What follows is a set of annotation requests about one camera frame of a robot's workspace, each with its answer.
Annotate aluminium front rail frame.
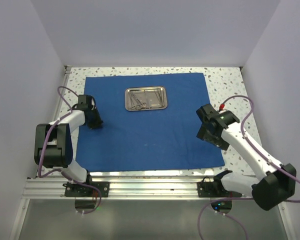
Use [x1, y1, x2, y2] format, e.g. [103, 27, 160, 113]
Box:
[21, 176, 203, 200]

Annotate blue surgical drape cloth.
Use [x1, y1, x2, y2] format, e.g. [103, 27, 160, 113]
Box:
[76, 73, 225, 172]

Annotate steel instrument tray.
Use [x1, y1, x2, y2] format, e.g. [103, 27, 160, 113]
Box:
[124, 86, 168, 112]

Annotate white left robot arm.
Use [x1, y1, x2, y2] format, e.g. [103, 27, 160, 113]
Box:
[34, 95, 103, 197]

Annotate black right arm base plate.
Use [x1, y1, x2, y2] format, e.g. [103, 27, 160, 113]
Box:
[196, 176, 242, 198]

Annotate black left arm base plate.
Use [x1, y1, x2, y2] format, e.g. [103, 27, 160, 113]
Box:
[62, 181, 110, 198]

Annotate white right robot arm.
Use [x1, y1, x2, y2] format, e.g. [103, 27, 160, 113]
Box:
[196, 104, 297, 211]

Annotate aluminium left side rail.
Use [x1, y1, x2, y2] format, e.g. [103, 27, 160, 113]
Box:
[34, 65, 72, 180]

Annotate steel surgical scissors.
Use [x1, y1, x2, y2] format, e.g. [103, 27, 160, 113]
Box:
[129, 91, 143, 110]

